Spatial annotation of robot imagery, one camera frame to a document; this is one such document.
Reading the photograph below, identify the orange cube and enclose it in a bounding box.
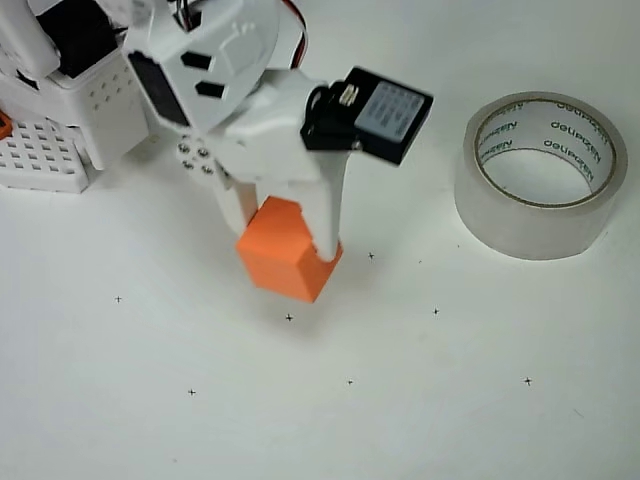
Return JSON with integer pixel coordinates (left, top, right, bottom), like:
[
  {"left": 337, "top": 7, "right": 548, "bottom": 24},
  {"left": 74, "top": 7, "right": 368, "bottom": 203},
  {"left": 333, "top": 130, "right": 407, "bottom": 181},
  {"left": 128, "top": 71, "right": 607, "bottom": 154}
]
[{"left": 235, "top": 195, "right": 345, "bottom": 305}]

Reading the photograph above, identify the clear packing tape roll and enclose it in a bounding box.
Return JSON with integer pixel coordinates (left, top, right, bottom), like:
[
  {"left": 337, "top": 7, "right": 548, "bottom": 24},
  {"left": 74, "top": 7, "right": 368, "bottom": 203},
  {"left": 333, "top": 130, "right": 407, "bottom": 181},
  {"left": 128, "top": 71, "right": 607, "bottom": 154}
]
[{"left": 453, "top": 90, "right": 629, "bottom": 262}]

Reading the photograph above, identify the red black servo cable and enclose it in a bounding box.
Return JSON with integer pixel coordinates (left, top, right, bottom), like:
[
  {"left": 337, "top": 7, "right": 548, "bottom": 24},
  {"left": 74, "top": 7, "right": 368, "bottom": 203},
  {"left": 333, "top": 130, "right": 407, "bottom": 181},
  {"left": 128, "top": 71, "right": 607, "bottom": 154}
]
[{"left": 282, "top": 0, "right": 312, "bottom": 70}]

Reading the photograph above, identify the white perforated base plate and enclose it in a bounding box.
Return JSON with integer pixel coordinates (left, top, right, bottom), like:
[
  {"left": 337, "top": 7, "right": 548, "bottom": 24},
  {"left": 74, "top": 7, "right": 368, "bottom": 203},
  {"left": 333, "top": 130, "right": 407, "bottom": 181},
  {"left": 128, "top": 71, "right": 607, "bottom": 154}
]
[{"left": 0, "top": 117, "right": 92, "bottom": 195}]

